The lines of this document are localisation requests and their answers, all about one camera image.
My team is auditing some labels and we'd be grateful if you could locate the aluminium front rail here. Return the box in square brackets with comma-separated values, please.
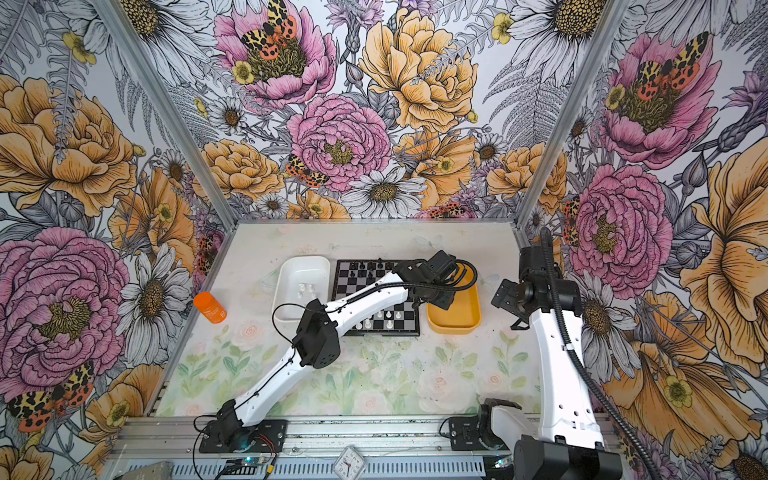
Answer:
[110, 415, 619, 460]

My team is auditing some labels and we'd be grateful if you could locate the white plastic tub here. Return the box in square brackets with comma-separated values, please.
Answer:
[273, 256, 331, 324]

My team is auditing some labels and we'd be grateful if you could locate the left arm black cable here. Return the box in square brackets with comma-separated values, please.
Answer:
[191, 257, 479, 480]

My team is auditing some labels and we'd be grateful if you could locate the black white chessboard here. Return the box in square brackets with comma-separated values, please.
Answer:
[331, 259, 421, 337]

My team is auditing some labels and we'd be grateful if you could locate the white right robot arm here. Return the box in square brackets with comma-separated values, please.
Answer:
[485, 246, 623, 479]

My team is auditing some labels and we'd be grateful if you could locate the white analog clock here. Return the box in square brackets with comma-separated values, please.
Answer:
[332, 445, 367, 480]

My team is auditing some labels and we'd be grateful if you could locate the orange pill bottle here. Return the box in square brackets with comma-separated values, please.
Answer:
[193, 292, 227, 324]

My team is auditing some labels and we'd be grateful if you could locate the yellow plastic tub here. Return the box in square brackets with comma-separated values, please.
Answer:
[426, 262, 482, 335]

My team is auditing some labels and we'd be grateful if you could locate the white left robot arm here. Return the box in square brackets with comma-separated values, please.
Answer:
[203, 250, 477, 451]

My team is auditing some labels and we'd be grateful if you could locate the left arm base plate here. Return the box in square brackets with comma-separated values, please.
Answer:
[198, 420, 288, 454]

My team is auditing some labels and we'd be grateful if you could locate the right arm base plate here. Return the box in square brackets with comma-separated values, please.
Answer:
[447, 416, 499, 452]

